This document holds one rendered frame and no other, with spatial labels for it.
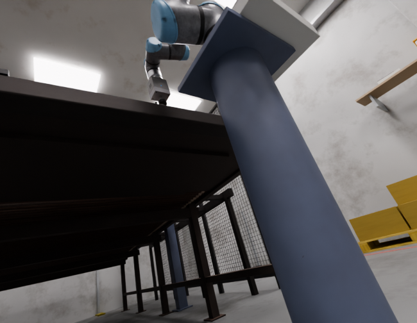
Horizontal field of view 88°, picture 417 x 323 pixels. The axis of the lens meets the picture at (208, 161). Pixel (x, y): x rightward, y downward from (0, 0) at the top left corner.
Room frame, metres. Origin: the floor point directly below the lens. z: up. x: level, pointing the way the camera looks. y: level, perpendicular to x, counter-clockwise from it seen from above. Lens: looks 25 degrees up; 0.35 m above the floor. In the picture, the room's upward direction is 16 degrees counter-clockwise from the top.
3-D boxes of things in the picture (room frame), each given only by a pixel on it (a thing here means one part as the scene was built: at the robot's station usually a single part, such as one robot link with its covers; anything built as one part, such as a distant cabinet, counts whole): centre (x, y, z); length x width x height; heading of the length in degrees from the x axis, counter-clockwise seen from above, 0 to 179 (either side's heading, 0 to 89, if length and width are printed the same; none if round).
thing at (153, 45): (0.74, 0.10, 1.36); 0.11 x 0.11 x 0.08; 23
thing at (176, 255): (2.71, 0.69, 1.20); 0.17 x 0.17 x 2.40; 37
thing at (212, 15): (0.50, -0.14, 1.08); 0.13 x 0.12 x 0.14; 113
